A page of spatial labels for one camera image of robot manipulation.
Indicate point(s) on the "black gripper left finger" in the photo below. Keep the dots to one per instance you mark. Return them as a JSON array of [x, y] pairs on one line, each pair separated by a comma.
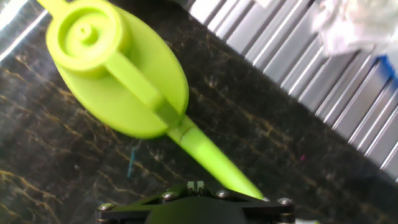
[[124, 211]]

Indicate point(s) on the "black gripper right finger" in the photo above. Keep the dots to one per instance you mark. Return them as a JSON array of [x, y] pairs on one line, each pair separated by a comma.
[[267, 211]]

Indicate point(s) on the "lime green watering can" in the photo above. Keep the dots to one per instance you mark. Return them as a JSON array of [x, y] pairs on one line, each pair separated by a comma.
[[124, 93]]

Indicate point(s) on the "black marble mat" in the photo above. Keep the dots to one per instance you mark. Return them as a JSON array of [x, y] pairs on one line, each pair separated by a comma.
[[62, 155]]

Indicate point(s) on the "blue white packet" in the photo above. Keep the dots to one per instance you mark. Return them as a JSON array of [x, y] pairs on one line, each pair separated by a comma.
[[388, 67]]

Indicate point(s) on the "crumpled white tissue pile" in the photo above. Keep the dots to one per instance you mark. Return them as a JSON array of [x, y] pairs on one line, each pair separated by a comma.
[[351, 25]]

